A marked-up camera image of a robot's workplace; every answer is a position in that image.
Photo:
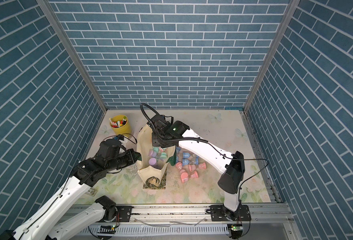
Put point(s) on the cream canvas tote bag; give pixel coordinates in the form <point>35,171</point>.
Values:
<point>152,166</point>

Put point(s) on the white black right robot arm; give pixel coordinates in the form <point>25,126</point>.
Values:
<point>230,165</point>

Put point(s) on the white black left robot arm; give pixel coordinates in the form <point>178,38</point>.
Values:
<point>43,225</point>

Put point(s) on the yellow cup with markers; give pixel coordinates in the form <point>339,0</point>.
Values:
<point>120,125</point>

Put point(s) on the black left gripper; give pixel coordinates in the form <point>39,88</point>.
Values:
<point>130,153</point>

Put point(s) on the pink hourglass front right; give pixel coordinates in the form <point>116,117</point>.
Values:
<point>193,169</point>

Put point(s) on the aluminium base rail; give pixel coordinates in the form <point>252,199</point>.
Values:
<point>271,221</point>

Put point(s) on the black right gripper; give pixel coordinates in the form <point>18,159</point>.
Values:
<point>155,142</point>

